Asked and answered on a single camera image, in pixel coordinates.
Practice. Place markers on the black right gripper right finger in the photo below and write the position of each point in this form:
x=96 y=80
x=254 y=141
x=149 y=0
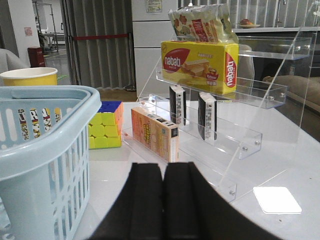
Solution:
x=193 y=210

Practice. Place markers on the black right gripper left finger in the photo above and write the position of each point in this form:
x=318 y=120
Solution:
x=137 y=213

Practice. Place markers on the black tissue pack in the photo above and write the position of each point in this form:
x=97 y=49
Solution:
x=207 y=116
x=178 y=108

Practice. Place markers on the light blue plastic basket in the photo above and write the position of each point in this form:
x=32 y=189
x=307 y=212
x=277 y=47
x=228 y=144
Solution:
x=44 y=160

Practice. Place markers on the orange snack box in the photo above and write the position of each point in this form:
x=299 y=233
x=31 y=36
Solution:
x=156 y=133

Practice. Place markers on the colourful puzzle cube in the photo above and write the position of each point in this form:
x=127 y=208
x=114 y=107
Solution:
x=104 y=129

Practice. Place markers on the clear acrylic display shelf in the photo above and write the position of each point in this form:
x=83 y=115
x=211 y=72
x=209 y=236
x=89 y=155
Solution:
x=258 y=125

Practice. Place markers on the yellow nabati wafer box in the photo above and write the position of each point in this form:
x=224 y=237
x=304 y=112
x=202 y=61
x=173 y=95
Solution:
x=208 y=66

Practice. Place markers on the red fire extinguisher box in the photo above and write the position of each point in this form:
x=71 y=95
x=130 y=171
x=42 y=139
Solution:
x=36 y=57

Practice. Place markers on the cream snack bag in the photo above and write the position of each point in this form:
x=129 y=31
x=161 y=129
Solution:
x=203 y=23

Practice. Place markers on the white refrigerator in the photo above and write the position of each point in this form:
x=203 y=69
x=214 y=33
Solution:
x=151 y=26

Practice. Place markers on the plate of fruit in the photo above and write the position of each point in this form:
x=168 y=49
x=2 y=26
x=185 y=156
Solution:
x=247 y=24

